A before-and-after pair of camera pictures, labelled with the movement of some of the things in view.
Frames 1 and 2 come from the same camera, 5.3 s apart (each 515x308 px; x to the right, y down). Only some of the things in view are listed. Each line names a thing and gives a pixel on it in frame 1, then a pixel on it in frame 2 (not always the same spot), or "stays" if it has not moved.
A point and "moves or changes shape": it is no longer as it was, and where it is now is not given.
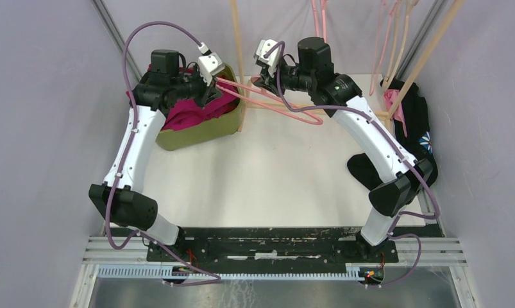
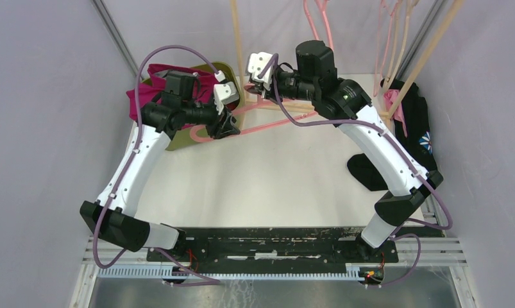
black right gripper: [269, 82] → [269, 94]
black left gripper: [208, 93] → [225, 126]
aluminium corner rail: [110, 25] stays
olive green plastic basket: [207, 131] stays
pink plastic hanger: [316, 19] moves or changes shape
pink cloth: [390, 96] stays
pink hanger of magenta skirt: [255, 79] moves or changes shape
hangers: [410, 5] stays
